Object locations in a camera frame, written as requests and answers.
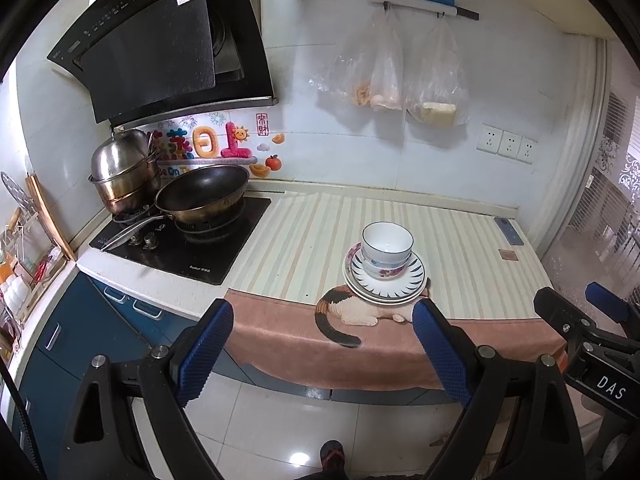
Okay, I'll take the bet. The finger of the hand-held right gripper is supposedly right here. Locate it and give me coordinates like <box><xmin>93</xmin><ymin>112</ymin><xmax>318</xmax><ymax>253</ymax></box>
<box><xmin>585</xmin><ymin>281</ymin><xmax>640</xmax><ymax>328</ymax></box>
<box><xmin>533</xmin><ymin>287</ymin><xmax>598</xmax><ymax>346</ymax></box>

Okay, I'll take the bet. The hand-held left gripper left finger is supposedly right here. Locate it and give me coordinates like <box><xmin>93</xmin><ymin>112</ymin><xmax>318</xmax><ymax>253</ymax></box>
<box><xmin>59</xmin><ymin>298</ymin><xmax>235</xmax><ymax>480</ymax></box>

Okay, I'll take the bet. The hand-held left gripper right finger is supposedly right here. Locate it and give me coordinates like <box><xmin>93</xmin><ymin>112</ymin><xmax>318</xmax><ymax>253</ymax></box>
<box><xmin>411</xmin><ymin>298</ymin><xmax>586</xmax><ymax>480</ymax></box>

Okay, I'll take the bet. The blue leaf pattern plate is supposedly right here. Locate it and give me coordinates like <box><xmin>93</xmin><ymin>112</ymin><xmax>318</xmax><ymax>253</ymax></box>
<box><xmin>349</xmin><ymin>251</ymin><xmax>427</xmax><ymax>299</ymax></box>

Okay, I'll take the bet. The white bowl with floral print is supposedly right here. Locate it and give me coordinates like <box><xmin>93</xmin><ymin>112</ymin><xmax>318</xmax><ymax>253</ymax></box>
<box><xmin>361</xmin><ymin>252</ymin><xmax>414</xmax><ymax>281</ymax></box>

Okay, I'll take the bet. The white bowl with dark rim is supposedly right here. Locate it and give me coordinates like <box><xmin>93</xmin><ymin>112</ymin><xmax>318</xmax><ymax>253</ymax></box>
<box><xmin>361</xmin><ymin>221</ymin><xmax>415</xmax><ymax>267</ymax></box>

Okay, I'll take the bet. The pink floral plate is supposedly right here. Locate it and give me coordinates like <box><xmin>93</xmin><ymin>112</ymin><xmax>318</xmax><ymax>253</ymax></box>
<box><xmin>346</xmin><ymin>241</ymin><xmax>397</xmax><ymax>281</ymax></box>

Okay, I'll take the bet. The pink cat print towel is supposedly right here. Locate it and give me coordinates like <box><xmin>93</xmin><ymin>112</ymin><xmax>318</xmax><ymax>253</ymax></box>
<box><xmin>225</xmin><ymin>284</ymin><xmax>569</xmax><ymax>394</ymax></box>

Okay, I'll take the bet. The black gas stove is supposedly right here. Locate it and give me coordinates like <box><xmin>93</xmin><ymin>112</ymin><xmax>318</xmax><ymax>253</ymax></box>
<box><xmin>88</xmin><ymin>194</ymin><xmax>274</xmax><ymax>287</ymax></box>

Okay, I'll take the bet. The blue phone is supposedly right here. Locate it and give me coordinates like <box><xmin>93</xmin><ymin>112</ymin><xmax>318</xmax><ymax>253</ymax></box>
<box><xmin>493</xmin><ymin>216</ymin><xmax>525</xmax><ymax>247</ymax></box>

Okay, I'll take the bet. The glass sliding door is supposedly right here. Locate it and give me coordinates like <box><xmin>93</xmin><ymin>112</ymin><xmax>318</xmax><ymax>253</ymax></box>
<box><xmin>529</xmin><ymin>35</ymin><xmax>640</xmax><ymax>313</ymax></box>

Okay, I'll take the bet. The blue kitchen cabinet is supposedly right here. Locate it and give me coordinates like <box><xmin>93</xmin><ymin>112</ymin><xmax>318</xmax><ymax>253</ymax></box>
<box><xmin>10</xmin><ymin>270</ymin><xmax>471</xmax><ymax>480</ymax></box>

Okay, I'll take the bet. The striped table mat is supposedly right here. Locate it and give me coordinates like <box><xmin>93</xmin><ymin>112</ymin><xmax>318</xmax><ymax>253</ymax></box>
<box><xmin>227</xmin><ymin>189</ymin><xmax>553</xmax><ymax>322</ymax></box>

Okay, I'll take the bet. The person's sandal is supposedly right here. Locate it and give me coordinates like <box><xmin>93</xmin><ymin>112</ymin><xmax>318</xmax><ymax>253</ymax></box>
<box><xmin>319</xmin><ymin>439</ymin><xmax>347</xmax><ymax>480</ymax></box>

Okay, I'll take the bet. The dark wok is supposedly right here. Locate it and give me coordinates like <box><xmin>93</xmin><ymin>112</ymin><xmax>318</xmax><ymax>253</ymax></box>
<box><xmin>100</xmin><ymin>164</ymin><xmax>251</xmax><ymax>254</ymax></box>

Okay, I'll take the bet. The steel steamer pot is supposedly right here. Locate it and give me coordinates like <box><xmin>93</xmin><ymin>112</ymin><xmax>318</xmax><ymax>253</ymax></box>
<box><xmin>88</xmin><ymin>128</ymin><xmax>162</xmax><ymax>217</ymax></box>

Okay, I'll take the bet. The wooden cutting board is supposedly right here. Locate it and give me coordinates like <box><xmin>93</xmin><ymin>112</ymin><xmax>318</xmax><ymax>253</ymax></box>
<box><xmin>25</xmin><ymin>173</ymin><xmax>78</xmax><ymax>263</ymax></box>

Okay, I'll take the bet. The round metal steaming rack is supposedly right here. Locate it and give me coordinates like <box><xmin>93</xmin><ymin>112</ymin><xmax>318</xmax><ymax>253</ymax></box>
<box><xmin>0</xmin><ymin>171</ymin><xmax>32</xmax><ymax>222</ymax></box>

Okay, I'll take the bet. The clear plastic bag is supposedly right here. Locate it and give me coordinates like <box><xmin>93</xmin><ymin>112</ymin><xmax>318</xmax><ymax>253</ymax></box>
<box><xmin>308</xmin><ymin>7</ymin><xmax>405</xmax><ymax>112</ymax></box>
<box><xmin>403</xmin><ymin>14</ymin><xmax>471</xmax><ymax>129</ymax></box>

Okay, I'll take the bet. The black range hood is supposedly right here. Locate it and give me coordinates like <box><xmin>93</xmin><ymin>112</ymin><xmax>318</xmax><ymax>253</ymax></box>
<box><xmin>47</xmin><ymin>0</ymin><xmax>279</xmax><ymax>126</ymax></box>

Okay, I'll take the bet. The white wall outlet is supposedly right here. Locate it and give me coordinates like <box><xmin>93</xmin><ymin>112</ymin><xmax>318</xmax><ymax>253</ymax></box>
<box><xmin>516</xmin><ymin>135</ymin><xmax>540</xmax><ymax>164</ymax></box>
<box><xmin>475</xmin><ymin>122</ymin><xmax>504</xmax><ymax>154</ymax></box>
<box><xmin>499</xmin><ymin>129</ymin><xmax>523</xmax><ymax>159</ymax></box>

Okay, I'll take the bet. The wire dish rack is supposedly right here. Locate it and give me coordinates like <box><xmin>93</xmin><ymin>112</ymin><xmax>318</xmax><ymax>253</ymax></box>
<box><xmin>0</xmin><ymin>205</ymin><xmax>69</xmax><ymax>323</ymax></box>

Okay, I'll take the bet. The black cable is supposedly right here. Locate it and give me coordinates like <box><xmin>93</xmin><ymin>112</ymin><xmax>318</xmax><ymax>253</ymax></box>
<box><xmin>0</xmin><ymin>359</ymin><xmax>47</xmax><ymax>480</ymax></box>

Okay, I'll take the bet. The colourful wall sticker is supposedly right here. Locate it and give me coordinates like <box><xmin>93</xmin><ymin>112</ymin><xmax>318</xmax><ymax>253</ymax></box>
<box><xmin>145</xmin><ymin>111</ymin><xmax>287</xmax><ymax>179</ymax></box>

